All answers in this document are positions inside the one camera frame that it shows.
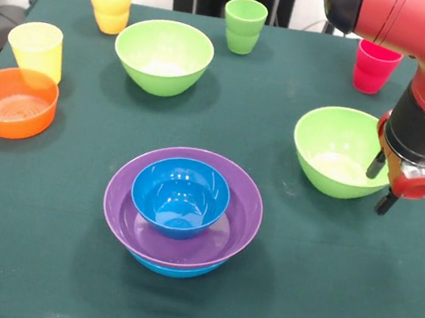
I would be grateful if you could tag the red cup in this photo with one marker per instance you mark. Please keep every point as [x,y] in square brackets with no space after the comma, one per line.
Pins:
[373,71]

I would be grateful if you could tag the green bowl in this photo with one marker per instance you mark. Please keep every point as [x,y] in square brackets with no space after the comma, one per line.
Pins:
[334,145]
[163,59]

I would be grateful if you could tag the small dark blue bowl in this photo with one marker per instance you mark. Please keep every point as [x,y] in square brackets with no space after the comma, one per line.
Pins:
[177,206]

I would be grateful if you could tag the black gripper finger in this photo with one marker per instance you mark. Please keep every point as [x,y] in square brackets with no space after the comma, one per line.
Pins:
[385,202]
[375,165]

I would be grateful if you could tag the dark green table cloth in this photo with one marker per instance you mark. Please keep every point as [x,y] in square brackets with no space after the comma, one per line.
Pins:
[298,280]

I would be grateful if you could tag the orange bowl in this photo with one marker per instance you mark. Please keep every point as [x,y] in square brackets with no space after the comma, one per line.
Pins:
[16,109]

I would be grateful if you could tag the large light blue bowl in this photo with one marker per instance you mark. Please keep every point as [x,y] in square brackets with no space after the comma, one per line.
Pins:
[175,272]

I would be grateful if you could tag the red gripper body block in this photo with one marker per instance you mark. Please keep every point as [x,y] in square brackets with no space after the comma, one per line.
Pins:
[418,189]

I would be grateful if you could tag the green cup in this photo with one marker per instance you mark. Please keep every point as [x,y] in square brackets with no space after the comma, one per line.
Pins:
[242,31]

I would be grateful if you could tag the yellow orange cup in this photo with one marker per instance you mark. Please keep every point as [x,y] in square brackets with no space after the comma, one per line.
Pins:
[108,11]

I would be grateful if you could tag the purple bowl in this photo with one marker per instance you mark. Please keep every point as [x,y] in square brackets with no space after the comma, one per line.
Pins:
[239,219]

